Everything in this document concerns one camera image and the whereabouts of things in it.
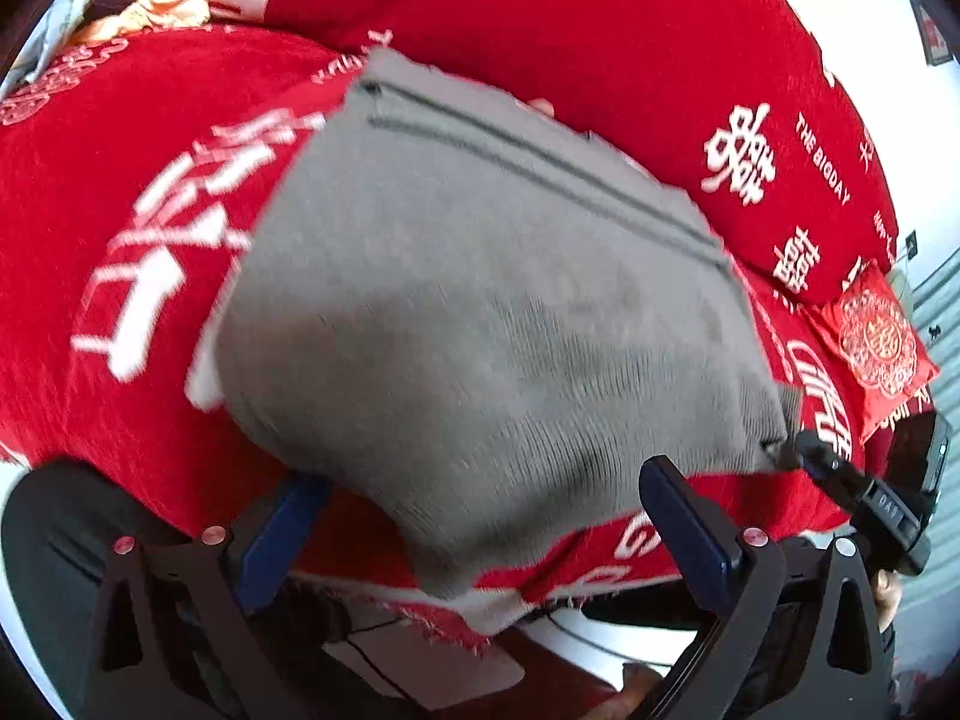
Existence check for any black cable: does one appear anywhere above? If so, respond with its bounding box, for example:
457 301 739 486
541 611 680 667

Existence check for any person's right hand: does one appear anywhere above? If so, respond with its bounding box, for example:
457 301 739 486
872 568 903 637

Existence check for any white flat board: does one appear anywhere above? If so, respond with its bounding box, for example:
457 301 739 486
321 615 527 712

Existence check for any red printed blanket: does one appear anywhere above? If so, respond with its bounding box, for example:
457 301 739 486
0 0 944 653

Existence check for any red cushion with round pattern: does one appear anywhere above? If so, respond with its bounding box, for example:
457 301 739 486
806 259 941 443

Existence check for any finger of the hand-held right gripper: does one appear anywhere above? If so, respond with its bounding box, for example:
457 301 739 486
780 430 933 577

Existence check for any grey knit sweater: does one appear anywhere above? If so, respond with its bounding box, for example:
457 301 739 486
214 47 805 602

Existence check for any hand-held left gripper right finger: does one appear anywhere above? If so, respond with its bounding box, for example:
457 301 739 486
640 454 893 720

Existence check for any framed wall picture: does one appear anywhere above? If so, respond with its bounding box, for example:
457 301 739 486
910 0 955 67

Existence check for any light blue floral cloth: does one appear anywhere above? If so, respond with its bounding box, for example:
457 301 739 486
11 0 95 87

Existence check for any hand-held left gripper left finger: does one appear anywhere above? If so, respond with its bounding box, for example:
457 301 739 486
84 474 331 720

